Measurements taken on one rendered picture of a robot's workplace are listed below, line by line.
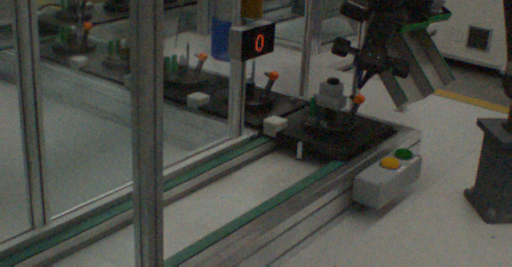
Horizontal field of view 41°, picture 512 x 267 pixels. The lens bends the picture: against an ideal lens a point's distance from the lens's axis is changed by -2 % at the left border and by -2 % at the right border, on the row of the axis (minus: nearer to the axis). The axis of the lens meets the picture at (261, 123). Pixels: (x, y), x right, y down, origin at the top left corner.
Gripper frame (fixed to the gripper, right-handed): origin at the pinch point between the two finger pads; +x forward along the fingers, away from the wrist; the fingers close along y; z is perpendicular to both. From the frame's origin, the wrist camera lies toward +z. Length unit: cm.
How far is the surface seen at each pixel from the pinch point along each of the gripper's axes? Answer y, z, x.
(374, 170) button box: 8.5, 19.6, 12.0
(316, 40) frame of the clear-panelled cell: -15, -102, 36
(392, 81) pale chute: 8.8, -17.8, 6.3
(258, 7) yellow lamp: -27.6, 9.4, -11.5
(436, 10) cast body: 14.9, -37.0, -10.2
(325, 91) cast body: -7.3, -0.3, 7.2
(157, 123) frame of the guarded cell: -28, 79, -19
